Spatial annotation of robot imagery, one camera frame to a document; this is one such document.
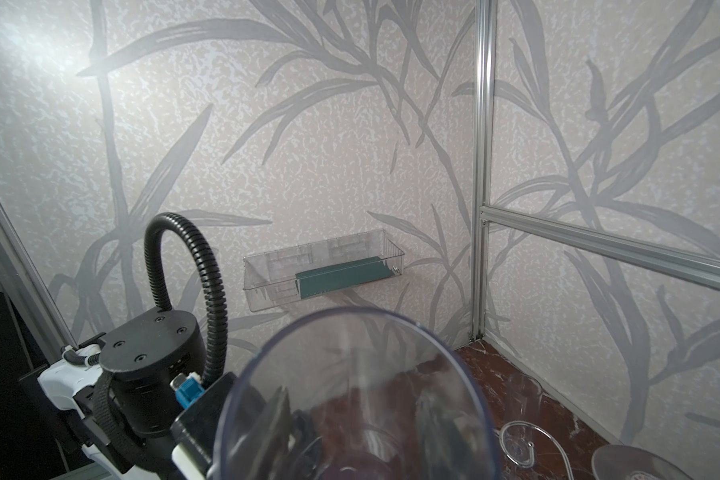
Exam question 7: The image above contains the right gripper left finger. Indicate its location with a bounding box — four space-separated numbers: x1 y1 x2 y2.
248 387 292 479

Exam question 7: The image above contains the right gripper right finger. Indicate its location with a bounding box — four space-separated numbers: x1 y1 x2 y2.
415 391 480 479

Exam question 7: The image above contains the clear flute glass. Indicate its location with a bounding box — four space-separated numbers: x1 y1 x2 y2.
591 445 691 480
210 307 501 479

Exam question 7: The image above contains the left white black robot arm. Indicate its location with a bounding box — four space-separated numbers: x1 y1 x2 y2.
20 308 206 479

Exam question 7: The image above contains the green mat in tray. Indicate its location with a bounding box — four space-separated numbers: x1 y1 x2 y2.
295 256 395 299

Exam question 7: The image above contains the silver wire wine glass rack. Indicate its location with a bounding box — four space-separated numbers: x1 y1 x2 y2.
497 420 575 480

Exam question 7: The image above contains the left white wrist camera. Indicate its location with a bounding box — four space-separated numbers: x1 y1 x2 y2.
170 372 237 479

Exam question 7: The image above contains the left black arm cable conduit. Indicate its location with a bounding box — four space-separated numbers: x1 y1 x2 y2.
59 212 229 469

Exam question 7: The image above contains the clear plastic wall tray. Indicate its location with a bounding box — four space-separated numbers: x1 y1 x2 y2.
243 229 405 312

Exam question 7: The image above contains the aluminium frame crossbar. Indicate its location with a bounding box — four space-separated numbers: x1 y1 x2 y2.
481 206 720 291

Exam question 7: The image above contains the aluminium corner frame post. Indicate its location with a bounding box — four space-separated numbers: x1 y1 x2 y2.
470 0 499 341

